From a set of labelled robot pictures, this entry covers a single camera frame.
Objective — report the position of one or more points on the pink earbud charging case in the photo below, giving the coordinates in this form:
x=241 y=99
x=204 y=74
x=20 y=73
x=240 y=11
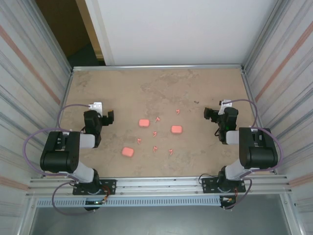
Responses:
x=176 y=129
x=144 y=123
x=128 y=152

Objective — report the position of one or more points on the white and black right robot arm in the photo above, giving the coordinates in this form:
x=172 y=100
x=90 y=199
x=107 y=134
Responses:
x=259 y=154

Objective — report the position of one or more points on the small circuit board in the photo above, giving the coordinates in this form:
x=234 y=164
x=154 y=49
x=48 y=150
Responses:
x=228 y=200
x=95 y=202

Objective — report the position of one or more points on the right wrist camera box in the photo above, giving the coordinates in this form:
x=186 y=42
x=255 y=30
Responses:
x=224 y=105

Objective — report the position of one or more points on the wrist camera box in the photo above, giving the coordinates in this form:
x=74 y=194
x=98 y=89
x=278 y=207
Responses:
x=224 y=105
x=96 y=106

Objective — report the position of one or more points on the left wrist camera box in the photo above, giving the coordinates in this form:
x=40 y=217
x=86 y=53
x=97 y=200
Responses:
x=96 y=106

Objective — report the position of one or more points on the thin aluminium table rail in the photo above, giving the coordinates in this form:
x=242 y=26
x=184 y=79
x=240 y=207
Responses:
x=146 y=67

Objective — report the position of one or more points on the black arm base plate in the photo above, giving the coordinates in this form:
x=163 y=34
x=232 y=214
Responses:
x=207 y=183
x=110 y=186

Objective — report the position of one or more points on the striped enclosure side panel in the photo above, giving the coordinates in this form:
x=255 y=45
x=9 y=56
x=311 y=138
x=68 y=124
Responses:
x=293 y=85
x=19 y=98

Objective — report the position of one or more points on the wide aluminium mounting rail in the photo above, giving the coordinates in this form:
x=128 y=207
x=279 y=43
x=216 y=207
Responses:
x=159 y=186

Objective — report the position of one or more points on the white door frame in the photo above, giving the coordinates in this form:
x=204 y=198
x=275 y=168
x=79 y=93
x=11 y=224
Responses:
x=100 y=29

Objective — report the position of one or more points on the aluminium corner post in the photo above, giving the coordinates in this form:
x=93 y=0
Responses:
x=50 y=36
x=267 y=36

